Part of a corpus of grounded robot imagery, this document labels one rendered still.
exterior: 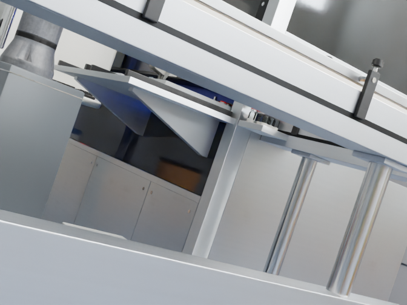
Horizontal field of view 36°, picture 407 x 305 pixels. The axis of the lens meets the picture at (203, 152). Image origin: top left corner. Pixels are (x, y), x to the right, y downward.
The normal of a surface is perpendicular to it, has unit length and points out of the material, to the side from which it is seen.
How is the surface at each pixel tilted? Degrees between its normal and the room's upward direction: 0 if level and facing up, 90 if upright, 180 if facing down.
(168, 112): 90
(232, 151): 90
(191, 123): 90
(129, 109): 90
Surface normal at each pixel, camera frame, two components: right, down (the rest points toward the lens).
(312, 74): 0.51, 0.17
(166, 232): -0.80, -0.28
